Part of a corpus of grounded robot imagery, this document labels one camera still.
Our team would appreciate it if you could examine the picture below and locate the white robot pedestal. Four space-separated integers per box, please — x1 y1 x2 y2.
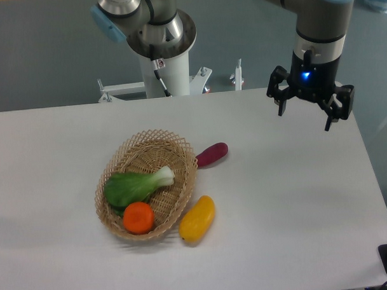
95 49 246 104

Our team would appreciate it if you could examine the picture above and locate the purple sweet potato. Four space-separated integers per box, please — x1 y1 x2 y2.
196 142 229 168

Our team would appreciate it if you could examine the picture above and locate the black cable on pedestal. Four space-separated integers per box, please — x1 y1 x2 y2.
149 43 172 98

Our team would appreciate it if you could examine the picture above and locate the yellow mango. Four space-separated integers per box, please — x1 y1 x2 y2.
179 195 215 243

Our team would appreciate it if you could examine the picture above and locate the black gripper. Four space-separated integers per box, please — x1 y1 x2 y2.
266 53 355 132

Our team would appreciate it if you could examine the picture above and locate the woven wicker basket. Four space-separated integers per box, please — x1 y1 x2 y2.
95 130 198 241

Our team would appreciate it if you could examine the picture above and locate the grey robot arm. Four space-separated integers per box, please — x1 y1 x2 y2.
90 0 355 127

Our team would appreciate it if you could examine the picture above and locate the green bok choy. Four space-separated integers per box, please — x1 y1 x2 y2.
103 166 175 217

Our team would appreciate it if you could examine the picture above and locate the orange fruit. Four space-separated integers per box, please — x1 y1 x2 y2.
122 202 155 235

